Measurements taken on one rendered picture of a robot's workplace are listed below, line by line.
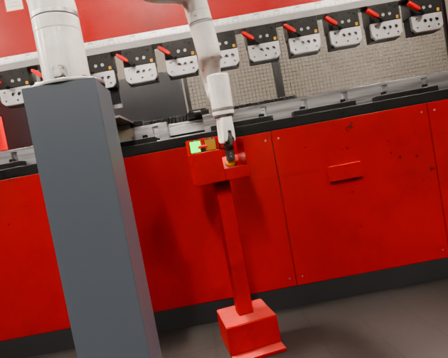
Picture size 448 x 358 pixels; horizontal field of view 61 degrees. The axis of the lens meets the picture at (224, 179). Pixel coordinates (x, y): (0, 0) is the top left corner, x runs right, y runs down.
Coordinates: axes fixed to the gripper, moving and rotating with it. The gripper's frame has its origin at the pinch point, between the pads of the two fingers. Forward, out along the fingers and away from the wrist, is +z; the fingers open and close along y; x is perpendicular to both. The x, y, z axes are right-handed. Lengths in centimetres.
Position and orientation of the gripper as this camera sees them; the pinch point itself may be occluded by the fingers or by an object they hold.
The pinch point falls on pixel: (230, 155)
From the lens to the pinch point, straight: 149.6
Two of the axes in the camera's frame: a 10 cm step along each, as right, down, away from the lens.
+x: 9.6, -1.9, 2.1
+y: 2.3, 1.0, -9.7
